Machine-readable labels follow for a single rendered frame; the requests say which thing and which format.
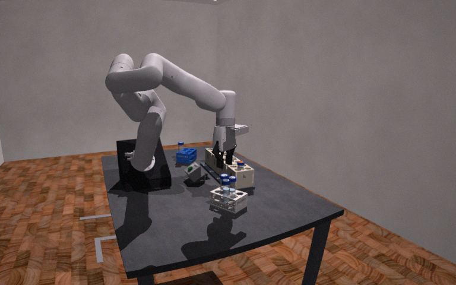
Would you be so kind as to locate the blue tube rack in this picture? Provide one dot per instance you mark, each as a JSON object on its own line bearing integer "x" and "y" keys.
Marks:
{"x": 185, "y": 156}

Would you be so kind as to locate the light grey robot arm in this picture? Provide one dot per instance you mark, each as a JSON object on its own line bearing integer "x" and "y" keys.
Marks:
{"x": 131, "y": 87}

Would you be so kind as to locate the grey sloped desk with green key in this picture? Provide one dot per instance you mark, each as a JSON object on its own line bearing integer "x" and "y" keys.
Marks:
{"x": 196, "y": 174}

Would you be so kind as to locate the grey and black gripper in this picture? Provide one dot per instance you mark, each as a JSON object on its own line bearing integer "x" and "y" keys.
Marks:
{"x": 223, "y": 141}

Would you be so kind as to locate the white tube rack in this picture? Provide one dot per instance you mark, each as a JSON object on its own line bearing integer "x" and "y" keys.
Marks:
{"x": 234, "y": 205}

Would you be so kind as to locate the beige block with round holes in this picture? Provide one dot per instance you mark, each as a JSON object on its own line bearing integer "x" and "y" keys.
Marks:
{"x": 224, "y": 170}
{"x": 208, "y": 152}
{"x": 214, "y": 162}
{"x": 244, "y": 177}

